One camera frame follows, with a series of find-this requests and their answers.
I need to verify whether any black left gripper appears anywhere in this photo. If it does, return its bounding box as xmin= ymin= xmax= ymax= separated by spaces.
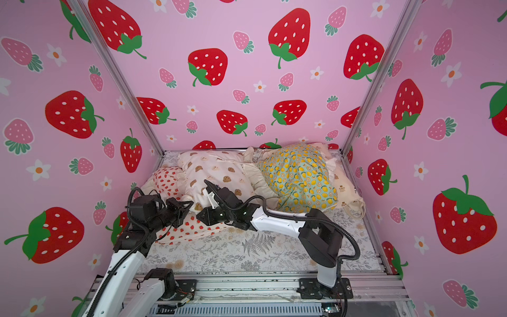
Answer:
xmin=148 ymin=199 xmax=193 ymax=235

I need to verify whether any red strawberry print pillow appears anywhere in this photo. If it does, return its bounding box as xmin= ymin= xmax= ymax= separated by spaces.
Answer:
xmin=140 ymin=165 xmax=231 ymax=246

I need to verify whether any white bear print pillow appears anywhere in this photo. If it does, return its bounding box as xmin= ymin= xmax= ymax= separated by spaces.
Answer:
xmin=178 ymin=150 xmax=279 ymax=213

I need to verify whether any lemon print teal pillow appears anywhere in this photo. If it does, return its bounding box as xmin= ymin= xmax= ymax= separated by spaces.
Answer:
xmin=256 ymin=143 xmax=338 ymax=213

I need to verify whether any cream animal print pillow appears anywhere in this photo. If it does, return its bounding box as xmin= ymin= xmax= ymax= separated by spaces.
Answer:
xmin=310 ymin=143 xmax=366 ymax=220

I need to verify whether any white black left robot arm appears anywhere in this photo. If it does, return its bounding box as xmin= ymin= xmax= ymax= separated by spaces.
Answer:
xmin=83 ymin=188 xmax=197 ymax=316

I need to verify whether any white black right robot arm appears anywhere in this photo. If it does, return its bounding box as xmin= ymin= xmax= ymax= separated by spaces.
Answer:
xmin=197 ymin=181 xmax=360 ymax=300

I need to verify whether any fern print bed sheet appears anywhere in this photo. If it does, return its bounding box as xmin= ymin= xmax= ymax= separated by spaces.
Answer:
xmin=138 ymin=209 xmax=384 ymax=273

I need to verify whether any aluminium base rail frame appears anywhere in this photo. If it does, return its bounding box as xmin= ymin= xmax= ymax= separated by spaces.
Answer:
xmin=119 ymin=268 xmax=417 ymax=316

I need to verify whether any aluminium left corner post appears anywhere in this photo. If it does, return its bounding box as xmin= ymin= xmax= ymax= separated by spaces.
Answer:
xmin=69 ymin=0 xmax=164 ymax=157

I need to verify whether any aluminium corner post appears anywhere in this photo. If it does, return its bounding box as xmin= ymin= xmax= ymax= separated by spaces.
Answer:
xmin=69 ymin=0 xmax=164 ymax=157
xmin=341 ymin=0 xmax=424 ymax=156

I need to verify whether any aluminium right corner post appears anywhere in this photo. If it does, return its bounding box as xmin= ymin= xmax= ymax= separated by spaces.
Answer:
xmin=341 ymin=0 xmax=424 ymax=156

